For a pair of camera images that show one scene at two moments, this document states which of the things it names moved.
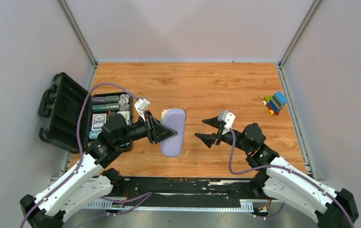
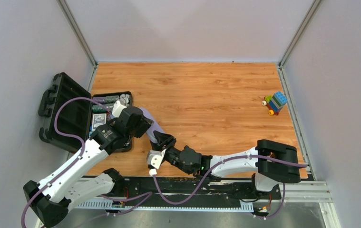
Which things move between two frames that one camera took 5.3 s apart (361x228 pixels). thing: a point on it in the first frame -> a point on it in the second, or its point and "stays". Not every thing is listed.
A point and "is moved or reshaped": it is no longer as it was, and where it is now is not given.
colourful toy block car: (275, 102) stays
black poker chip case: (59, 106) stays
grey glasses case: (175, 118) is moved or reshaped
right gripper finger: (209, 139) -> (164, 141)
